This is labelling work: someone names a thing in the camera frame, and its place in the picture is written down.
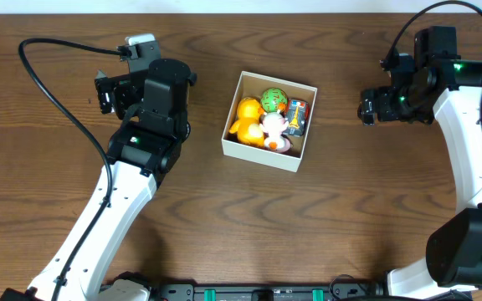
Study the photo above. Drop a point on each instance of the pink and white duck toy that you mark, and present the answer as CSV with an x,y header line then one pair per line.
x,y
274,124

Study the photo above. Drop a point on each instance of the white cardboard box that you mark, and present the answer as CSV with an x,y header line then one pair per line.
x,y
253,85

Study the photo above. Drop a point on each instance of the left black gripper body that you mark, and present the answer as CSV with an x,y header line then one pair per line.
x,y
105,95

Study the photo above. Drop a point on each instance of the green numbered ball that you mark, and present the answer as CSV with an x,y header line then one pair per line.
x,y
273,100

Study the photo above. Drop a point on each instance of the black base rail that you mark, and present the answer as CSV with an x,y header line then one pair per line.
x,y
342,288

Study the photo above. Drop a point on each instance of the orange plastic duck toy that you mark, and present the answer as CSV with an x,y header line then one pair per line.
x,y
246,126

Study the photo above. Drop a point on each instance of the red toy fire truck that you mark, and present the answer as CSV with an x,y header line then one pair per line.
x,y
296,115

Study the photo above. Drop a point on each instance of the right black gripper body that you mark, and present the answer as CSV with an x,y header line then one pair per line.
x,y
402,104

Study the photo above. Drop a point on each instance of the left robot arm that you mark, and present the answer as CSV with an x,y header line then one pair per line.
x,y
140,154

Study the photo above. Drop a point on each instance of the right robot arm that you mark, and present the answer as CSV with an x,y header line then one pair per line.
x,y
446,89

